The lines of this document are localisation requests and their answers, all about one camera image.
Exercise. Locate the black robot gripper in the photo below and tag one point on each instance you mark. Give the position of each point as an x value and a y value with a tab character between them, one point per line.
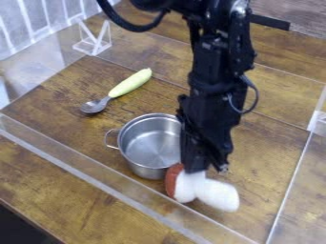
209	113

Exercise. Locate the plush red white mushroom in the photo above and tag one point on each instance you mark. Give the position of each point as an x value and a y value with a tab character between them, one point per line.
189	186

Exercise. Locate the silver metal pot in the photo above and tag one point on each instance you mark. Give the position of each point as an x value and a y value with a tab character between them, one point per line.
149	144

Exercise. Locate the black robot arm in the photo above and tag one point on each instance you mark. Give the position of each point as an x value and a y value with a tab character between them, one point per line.
220	35

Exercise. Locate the black bar on table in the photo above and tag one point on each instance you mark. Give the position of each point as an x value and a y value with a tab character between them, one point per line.
270	22

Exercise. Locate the clear acrylic front barrier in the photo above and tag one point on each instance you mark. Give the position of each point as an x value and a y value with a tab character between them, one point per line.
85	202

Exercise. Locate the clear acrylic right bracket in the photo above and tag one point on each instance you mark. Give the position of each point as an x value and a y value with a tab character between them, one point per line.
317	125

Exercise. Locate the spoon with yellow handle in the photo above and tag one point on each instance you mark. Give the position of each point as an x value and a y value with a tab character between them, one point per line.
129	85

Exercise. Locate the clear acrylic triangle bracket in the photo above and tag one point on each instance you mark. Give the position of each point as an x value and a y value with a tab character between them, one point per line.
94	44

